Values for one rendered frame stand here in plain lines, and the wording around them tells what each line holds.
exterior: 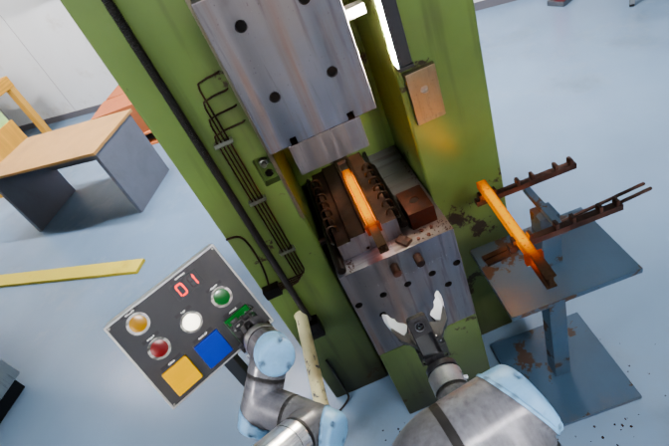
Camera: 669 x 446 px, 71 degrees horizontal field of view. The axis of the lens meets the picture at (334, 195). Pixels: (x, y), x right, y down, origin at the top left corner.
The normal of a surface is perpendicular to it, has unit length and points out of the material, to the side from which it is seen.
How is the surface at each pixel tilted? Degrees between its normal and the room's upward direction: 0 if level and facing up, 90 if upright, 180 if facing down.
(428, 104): 90
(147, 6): 90
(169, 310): 60
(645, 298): 0
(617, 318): 0
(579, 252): 0
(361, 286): 90
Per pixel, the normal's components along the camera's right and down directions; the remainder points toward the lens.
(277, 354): 0.35, -0.08
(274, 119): 0.23, 0.55
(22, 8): -0.17, 0.67
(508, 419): -0.09, -0.36
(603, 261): -0.33, -0.73
